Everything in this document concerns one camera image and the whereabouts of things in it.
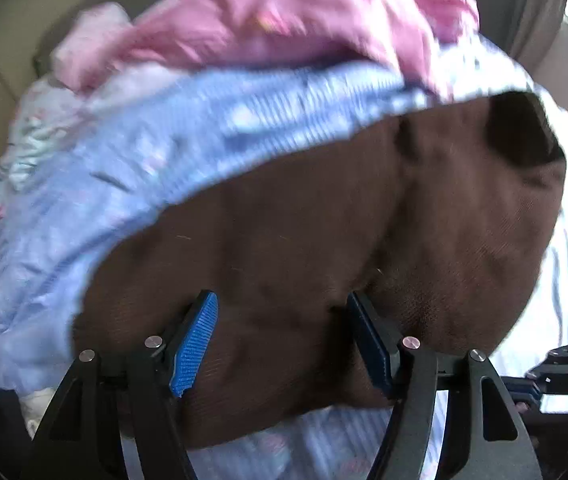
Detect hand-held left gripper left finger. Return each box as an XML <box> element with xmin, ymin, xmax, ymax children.
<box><xmin>28</xmin><ymin>289</ymin><xmax>219</xmax><ymax>480</ymax></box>

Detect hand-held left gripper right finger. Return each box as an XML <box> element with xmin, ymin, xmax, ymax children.
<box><xmin>346</xmin><ymin>291</ymin><xmax>544</xmax><ymax>480</ymax></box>

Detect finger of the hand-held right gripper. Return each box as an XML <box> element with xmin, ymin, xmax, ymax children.
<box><xmin>506</xmin><ymin>331</ymin><xmax>568</xmax><ymax>413</ymax></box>

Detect brown pants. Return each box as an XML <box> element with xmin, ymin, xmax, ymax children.
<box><xmin>71</xmin><ymin>91</ymin><xmax>567</xmax><ymax>450</ymax></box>

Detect blue patterned garment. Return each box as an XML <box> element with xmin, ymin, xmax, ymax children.
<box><xmin>0</xmin><ymin>45</ymin><xmax>554</xmax><ymax>396</ymax></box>

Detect white floral garment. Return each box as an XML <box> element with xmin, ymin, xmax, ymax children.
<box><xmin>0</xmin><ymin>72</ymin><xmax>95</xmax><ymax>221</ymax></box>

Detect pink garment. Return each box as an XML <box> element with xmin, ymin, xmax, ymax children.
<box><xmin>51</xmin><ymin>0</ymin><xmax>480</xmax><ymax>101</ymax></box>

